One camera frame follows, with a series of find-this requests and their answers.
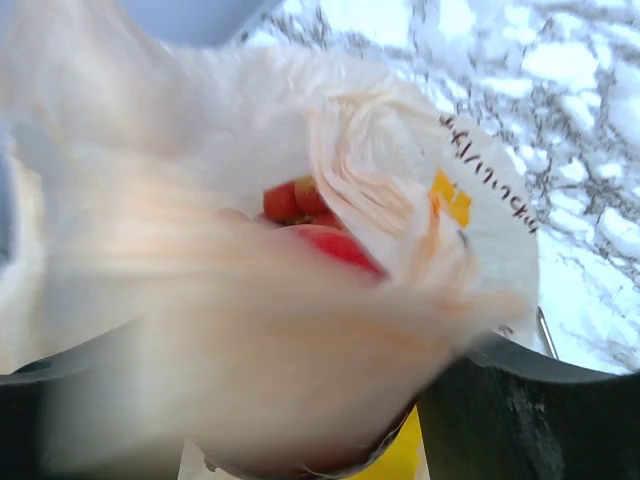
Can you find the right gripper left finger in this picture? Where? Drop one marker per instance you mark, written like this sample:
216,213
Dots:
23,394

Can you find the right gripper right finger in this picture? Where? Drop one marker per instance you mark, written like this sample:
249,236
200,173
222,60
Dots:
504,412

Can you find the red fake apple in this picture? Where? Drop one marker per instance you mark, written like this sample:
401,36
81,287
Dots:
336,244

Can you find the orange translucent plastic bag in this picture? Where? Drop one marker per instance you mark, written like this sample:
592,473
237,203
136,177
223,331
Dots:
142,168

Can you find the red fake cherry tomatoes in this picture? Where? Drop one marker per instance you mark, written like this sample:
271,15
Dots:
298,202

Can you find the green handled screwdriver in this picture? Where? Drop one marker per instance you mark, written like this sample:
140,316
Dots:
546,334

